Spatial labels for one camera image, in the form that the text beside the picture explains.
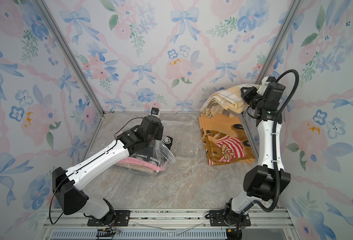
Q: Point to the left rear aluminium corner post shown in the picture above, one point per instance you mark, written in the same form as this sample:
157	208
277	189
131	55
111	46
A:
66	50

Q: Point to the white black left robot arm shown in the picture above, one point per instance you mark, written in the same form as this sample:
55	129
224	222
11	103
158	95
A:
68	184

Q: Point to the clear plastic vacuum bag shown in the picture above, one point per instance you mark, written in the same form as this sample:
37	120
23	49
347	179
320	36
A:
179	142

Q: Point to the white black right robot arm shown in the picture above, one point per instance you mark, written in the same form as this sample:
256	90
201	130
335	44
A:
263	184

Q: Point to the aluminium corner post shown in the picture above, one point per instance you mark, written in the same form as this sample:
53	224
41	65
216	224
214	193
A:
66	50
281	35

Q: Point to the pink fleece blanket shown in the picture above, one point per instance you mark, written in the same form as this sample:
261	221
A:
136	164

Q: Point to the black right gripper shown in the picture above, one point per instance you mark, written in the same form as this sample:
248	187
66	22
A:
246	96

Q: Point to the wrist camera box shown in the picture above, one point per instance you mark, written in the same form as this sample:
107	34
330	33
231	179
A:
263	82
155	112

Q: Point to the orange cartoon print blanket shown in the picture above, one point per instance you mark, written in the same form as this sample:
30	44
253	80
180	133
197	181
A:
224	140

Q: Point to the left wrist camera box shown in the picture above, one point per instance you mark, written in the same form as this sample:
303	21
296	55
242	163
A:
155	112

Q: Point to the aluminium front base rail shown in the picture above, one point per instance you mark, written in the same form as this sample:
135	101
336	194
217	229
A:
171	224

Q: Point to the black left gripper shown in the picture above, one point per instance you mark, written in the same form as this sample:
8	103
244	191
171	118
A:
161	133

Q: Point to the yellow grey checked blanket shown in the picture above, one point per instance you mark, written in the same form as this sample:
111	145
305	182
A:
229	99

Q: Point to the black white knit blanket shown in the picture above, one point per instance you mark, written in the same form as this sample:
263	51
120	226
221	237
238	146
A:
157	152

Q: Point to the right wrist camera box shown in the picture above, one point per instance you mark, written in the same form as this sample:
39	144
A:
263	82

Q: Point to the right rear aluminium corner post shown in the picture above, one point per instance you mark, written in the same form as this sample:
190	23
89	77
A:
281	35

